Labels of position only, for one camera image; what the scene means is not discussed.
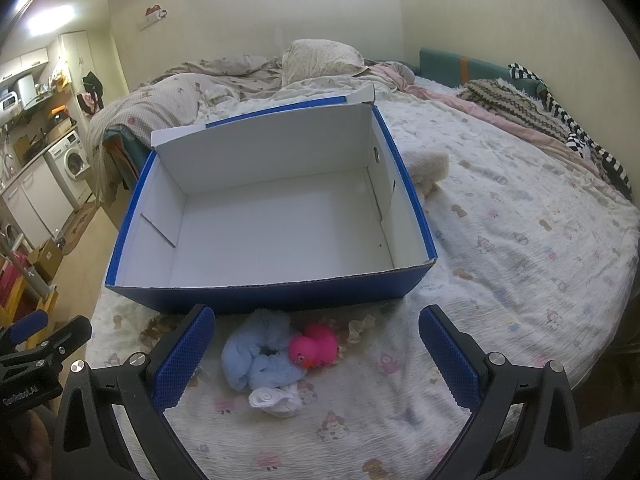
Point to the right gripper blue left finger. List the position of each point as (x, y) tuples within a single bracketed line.
[(88, 443)]

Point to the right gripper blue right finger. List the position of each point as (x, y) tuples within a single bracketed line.
[(523, 422)]

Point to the light blue fluffy scrunchie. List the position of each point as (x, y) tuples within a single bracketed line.
[(255, 355)]

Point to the beige floral scrunchie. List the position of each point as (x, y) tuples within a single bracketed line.
[(351, 335)]

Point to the white sock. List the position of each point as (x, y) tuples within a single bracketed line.
[(281, 402)]

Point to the pink rubber duck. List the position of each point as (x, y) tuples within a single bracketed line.
[(316, 347)]

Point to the yellow wooden rack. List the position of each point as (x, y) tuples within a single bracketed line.
[(19, 298)]

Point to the cardboard box on floor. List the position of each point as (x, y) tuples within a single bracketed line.
[(46, 260)]

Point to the brown door mat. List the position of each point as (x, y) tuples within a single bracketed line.
[(77, 226)]

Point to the white kitchen cabinet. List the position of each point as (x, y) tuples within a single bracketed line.
[(37, 203)]

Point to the white patterned bed sheet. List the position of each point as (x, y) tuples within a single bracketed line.
[(536, 257)]

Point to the white washing machine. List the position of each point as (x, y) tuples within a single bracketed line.
[(69, 164)]

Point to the beige patterned duvet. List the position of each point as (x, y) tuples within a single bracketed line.
[(118, 140)]

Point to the cream fluffy plush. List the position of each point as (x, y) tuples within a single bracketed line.
[(426, 168)]

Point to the black white striped cloth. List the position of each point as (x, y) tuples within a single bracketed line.
[(577, 138)]

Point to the blue white cardboard box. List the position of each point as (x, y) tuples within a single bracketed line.
[(298, 206)]

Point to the brown knitted blanket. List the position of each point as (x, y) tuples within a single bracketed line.
[(502, 99)]

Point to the green headboard cushion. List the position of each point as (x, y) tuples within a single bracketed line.
[(455, 70)]

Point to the beige floral pillow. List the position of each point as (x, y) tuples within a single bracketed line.
[(313, 58)]

